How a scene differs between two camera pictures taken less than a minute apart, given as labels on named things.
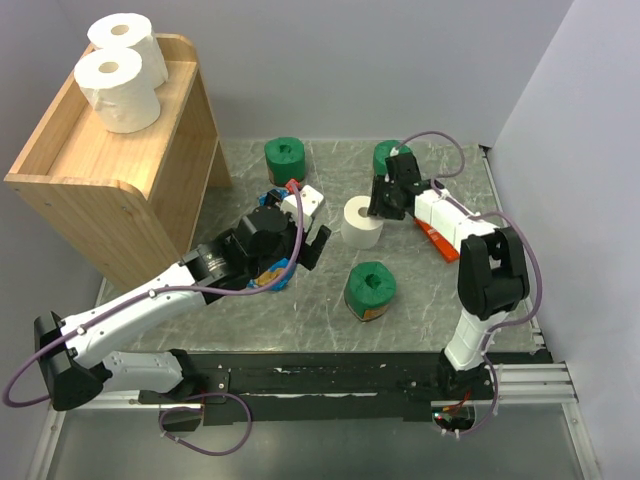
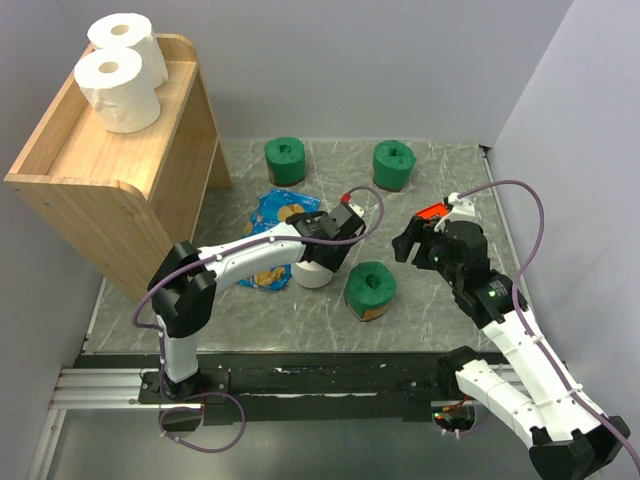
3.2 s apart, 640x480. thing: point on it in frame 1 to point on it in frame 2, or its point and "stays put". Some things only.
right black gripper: (388, 195) to (423, 240)
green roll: (382, 150) stays put
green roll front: (368, 290) stays put
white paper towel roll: (122, 99) stays put
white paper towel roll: (360, 232) to (310, 275)
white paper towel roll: (132, 32) stays put
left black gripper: (304, 242) to (330, 252)
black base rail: (330, 386) stays put
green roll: (285, 158) stays put
